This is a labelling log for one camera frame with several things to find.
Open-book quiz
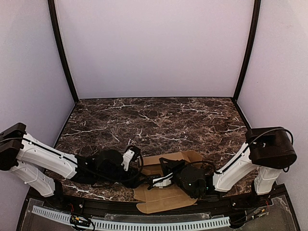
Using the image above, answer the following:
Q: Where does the brown cardboard box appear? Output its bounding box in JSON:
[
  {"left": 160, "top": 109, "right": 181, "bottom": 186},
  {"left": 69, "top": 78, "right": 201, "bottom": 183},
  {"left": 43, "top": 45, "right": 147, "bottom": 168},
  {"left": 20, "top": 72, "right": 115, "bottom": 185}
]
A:
[{"left": 134, "top": 151, "right": 203, "bottom": 214}]

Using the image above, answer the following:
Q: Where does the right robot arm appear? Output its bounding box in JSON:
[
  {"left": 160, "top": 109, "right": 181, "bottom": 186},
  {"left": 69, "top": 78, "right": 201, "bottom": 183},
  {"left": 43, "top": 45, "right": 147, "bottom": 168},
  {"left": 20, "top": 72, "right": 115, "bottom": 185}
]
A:
[{"left": 148, "top": 127, "right": 297, "bottom": 201}]

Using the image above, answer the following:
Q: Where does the black front rail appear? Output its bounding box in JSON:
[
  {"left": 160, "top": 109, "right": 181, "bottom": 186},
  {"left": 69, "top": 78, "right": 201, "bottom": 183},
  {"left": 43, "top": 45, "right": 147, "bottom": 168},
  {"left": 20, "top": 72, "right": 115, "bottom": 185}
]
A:
[{"left": 46, "top": 194, "right": 272, "bottom": 217}]

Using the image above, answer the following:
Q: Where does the left black frame post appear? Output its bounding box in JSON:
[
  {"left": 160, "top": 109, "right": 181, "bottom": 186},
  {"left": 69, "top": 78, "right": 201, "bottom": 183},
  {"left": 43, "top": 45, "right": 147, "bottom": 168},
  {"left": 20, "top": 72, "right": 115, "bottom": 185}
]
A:
[{"left": 47, "top": 0, "right": 79, "bottom": 104}]

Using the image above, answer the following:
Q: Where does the right black frame post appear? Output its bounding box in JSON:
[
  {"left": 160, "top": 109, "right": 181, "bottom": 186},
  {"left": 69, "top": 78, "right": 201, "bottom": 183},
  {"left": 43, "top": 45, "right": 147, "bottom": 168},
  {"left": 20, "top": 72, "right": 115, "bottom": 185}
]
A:
[{"left": 232, "top": 0, "right": 261, "bottom": 104}]

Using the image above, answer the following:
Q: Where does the small circuit board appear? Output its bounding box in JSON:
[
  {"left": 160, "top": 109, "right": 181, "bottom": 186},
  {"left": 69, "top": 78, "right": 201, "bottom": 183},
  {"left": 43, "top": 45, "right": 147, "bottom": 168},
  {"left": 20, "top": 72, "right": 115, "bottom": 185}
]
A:
[{"left": 69, "top": 215, "right": 91, "bottom": 227}]

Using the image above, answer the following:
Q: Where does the black frame post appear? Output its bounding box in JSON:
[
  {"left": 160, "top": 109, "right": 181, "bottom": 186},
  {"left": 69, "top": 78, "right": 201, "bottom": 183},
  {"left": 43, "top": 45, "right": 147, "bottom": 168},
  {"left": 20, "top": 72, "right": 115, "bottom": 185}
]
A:
[
  {"left": 232, "top": 0, "right": 261, "bottom": 104},
  {"left": 47, "top": 0, "right": 79, "bottom": 104}
]

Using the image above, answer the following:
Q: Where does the white slotted cable duct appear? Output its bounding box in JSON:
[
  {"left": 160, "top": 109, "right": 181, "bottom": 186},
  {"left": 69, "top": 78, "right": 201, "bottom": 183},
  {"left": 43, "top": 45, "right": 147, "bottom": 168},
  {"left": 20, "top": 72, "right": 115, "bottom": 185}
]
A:
[{"left": 31, "top": 205, "right": 231, "bottom": 231}]

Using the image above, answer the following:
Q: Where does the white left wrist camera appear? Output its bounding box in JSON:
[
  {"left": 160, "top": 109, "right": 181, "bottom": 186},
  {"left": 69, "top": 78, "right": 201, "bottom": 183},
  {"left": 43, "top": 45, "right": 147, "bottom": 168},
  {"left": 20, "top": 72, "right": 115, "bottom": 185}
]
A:
[{"left": 121, "top": 145, "right": 141, "bottom": 171}]

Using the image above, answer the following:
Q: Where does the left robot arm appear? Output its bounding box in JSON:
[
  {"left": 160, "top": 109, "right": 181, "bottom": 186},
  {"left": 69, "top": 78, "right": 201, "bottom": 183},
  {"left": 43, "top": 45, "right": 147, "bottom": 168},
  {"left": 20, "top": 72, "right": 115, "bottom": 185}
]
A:
[{"left": 0, "top": 123, "right": 143, "bottom": 197}]

